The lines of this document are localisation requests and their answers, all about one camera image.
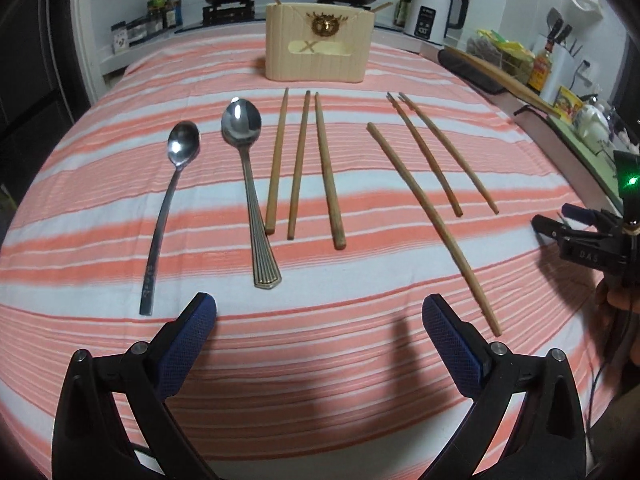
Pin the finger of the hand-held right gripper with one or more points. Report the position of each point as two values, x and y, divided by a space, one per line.
549 227
582 214

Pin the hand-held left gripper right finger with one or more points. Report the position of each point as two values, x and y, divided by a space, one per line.
450 342

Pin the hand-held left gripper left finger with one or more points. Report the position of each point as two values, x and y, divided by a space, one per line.
190 342

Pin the long thin bamboo chopstick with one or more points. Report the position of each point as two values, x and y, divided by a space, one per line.
430 220

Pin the small steel spoon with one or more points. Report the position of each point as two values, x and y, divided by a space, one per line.
184 142

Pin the thick brown wooden chopstick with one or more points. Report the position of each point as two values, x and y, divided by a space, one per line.
327 170
277 160
299 165

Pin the cream utensil holder gold emblem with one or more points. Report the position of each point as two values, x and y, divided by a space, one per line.
300 25

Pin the person's right hand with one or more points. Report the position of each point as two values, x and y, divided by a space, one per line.
617 310

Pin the white floral teapot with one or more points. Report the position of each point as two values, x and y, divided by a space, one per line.
592 125

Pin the yellow snack package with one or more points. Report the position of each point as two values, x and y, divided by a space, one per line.
567 102

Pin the pink white striped tablecloth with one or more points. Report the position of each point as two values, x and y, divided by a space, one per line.
350 285

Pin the white knife block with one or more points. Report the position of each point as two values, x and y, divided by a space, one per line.
565 65

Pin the red label sauce bottle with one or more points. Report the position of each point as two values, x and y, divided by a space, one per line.
541 67

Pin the long wooden spatula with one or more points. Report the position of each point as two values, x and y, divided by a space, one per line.
500 77

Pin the black tray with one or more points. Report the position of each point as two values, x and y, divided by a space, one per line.
467 72

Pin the bag of yellow green packets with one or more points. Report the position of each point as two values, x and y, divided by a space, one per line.
500 50

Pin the white electric kettle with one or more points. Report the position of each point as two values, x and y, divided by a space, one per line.
430 10

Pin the dark glass bottle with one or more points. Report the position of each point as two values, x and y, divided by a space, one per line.
401 10

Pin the white label spice jar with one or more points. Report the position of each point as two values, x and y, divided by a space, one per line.
119 39

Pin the clear glass spice jars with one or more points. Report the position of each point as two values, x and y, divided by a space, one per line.
139 30

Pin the black refrigerator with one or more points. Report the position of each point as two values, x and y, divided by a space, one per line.
35 60

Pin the dark sauce bottle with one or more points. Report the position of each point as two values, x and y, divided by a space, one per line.
171 12

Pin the green cap sauce bottle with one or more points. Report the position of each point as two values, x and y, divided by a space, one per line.
156 12

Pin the black gas stove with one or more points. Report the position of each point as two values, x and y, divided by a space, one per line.
227 12

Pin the small dark bottle white cap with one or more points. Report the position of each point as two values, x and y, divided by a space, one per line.
179 10

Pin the white wall outlet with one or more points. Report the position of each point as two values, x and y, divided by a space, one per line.
586 71

